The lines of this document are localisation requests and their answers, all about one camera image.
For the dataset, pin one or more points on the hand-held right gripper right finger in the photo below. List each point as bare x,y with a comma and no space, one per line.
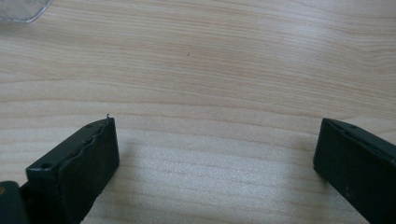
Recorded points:
355,161

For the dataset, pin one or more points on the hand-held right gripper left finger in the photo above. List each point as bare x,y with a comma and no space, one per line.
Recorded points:
77,168

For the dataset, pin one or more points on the clear plastic container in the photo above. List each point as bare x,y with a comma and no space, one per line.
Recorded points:
20,9

